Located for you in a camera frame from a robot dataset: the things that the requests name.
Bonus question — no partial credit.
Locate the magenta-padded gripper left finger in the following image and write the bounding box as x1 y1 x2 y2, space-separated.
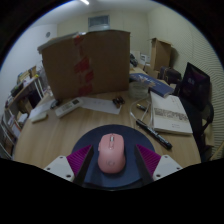
43 144 95 186

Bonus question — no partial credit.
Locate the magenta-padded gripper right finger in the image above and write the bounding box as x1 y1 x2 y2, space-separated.
134 143 183 186

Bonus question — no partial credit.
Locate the pink computer mouse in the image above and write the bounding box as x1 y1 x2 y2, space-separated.
97 133 127 175

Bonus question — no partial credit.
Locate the round dark blue mouse pad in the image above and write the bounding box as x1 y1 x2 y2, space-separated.
71 124 156 189

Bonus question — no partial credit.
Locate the black marker pen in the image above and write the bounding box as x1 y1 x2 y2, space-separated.
135 119 173 150

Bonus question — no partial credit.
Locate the white paperback book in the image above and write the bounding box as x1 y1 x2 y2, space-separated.
149 91 194 136

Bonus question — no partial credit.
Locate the black office chair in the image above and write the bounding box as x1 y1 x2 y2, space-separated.
181 96 216 163

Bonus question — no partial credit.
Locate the black binder clip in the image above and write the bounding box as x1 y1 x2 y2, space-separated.
112 96 126 108

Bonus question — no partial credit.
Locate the bookshelf unit with books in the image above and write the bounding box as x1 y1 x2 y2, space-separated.
0 109 22 161

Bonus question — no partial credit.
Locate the blue hardcover book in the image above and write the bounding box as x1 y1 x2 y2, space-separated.
129 73 175 98

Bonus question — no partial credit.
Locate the cluttered white side desk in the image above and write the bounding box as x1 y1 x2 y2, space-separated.
4 64 51 114

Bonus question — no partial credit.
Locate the large cardboard box with red tape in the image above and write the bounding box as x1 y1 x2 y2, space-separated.
37 29 132 101

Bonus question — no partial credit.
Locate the small open cardboard box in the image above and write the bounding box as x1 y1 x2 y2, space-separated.
149 37 174 72

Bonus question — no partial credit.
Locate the wall air vent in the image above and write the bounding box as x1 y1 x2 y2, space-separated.
87 14 110 30

